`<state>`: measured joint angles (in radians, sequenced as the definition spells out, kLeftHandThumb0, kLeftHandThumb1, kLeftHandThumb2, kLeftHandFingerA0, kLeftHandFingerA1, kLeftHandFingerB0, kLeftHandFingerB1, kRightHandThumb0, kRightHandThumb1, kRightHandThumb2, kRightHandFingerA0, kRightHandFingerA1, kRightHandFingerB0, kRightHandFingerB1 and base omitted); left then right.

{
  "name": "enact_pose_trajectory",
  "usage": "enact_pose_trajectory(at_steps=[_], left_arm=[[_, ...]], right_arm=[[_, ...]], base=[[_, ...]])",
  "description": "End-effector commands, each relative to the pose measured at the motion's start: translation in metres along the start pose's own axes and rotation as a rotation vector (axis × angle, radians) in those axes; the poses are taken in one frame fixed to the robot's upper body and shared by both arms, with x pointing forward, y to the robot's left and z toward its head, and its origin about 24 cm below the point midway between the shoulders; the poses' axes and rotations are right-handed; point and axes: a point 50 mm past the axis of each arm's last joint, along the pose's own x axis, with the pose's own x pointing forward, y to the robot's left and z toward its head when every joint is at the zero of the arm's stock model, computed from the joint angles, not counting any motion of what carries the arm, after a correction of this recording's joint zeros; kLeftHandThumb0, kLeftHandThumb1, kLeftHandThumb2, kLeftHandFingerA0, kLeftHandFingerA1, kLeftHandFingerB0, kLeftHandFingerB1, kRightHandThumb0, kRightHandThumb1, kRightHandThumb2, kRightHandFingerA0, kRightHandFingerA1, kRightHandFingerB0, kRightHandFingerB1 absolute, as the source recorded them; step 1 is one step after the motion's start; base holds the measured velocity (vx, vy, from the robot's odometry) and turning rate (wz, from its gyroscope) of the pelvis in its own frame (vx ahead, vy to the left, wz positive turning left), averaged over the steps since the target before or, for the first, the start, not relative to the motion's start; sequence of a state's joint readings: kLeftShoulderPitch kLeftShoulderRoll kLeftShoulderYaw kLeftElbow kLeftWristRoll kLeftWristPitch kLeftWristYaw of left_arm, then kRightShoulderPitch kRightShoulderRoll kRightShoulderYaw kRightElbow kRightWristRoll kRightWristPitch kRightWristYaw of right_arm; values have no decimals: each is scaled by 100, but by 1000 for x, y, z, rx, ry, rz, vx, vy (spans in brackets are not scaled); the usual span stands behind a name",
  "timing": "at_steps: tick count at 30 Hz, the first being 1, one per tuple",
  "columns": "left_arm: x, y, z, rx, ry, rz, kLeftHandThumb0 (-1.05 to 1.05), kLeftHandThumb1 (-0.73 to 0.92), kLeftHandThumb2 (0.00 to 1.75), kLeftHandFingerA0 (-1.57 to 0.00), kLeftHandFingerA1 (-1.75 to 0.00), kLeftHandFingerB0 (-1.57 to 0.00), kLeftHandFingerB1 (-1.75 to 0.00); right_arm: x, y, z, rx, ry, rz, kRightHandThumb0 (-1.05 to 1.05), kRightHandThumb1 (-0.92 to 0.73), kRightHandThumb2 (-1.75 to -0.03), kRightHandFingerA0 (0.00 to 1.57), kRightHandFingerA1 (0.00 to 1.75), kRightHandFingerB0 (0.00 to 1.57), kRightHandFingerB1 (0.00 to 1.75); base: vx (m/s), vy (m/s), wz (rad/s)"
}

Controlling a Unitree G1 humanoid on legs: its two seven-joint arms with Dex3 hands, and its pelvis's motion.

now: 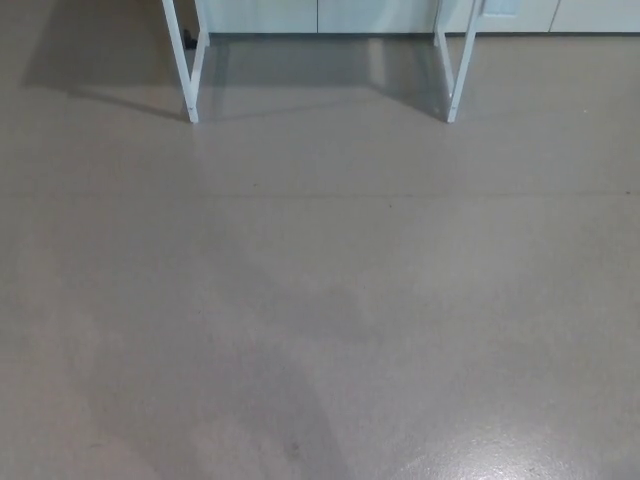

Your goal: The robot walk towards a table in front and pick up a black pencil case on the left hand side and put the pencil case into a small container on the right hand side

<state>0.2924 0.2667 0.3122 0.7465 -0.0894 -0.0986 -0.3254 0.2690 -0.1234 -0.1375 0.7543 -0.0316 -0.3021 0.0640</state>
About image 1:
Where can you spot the white cabinet row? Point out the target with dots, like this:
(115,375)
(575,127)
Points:
(375,15)

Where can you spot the small black floor object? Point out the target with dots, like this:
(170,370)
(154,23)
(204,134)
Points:
(189,41)

